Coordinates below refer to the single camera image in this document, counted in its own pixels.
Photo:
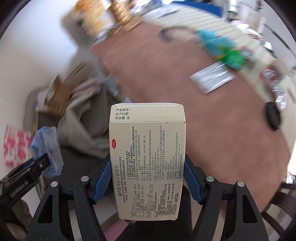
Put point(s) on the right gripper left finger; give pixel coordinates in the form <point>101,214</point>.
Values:
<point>87,192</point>

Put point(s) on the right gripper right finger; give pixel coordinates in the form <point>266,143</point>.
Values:
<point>206,191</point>

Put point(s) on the cream printed medicine box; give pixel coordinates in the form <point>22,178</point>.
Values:
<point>147,153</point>

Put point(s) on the green blue rice bag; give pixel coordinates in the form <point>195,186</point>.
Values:
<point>221,48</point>

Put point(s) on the red-edged silver snack bag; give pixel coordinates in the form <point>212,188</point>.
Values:
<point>277,85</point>

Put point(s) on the blue plastic bag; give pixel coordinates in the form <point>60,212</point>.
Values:
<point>46,141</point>

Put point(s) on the beige cloth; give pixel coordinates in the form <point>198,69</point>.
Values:
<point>84,125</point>

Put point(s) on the pink striped tablecloth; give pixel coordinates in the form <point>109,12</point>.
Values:
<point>227,132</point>

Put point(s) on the dark wooden chair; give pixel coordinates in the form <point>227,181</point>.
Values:
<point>284,200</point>

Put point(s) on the cardboard pieces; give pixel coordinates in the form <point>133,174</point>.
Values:
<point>60,92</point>

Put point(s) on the black plastic cup lid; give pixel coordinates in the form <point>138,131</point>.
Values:
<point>273,115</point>

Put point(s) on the silver foil packet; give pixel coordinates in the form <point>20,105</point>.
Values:
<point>212,77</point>

